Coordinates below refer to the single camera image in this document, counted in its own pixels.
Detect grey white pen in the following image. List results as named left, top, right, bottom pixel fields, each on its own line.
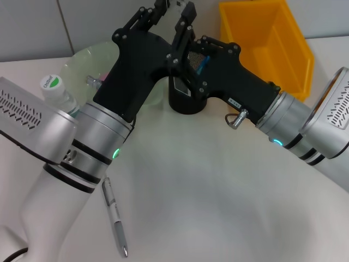
left=101, top=176, right=129, bottom=258

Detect blue scissors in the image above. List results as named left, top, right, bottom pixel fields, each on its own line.
left=194, top=55, right=211, bottom=76

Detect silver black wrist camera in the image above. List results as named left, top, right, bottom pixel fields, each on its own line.
left=0, top=76, right=80, bottom=165
left=299, top=66, right=349, bottom=160

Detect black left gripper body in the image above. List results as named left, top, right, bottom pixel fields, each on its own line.
left=92, top=26, right=176, bottom=123

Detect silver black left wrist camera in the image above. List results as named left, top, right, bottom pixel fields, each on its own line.
left=0, top=76, right=80, bottom=165

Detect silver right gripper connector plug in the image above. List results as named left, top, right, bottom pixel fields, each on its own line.
left=224, top=108, right=250, bottom=130

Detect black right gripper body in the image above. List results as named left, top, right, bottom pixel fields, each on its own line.
left=202, top=45, right=281, bottom=121

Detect black mesh pen holder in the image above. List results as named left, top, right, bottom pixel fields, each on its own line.
left=167, top=47, right=214, bottom=115

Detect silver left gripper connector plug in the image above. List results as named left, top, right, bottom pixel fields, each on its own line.
left=85, top=75, right=104, bottom=88

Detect left arm grey cable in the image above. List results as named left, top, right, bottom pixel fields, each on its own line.
left=0, top=246, right=29, bottom=262

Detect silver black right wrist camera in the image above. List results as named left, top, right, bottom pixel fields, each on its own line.
left=299, top=66, right=349, bottom=160

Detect translucent green fruit plate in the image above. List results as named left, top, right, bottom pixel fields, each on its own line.
left=59, top=40, right=164, bottom=110

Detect clear green-label water bottle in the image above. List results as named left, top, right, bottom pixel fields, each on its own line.
left=40, top=74, right=81, bottom=116

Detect yellow plastic bin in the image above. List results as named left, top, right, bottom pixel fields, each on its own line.
left=218, top=0, right=316, bottom=103

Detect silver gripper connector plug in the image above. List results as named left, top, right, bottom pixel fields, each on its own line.
left=224, top=108, right=250, bottom=130
left=85, top=75, right=104, bottom=88

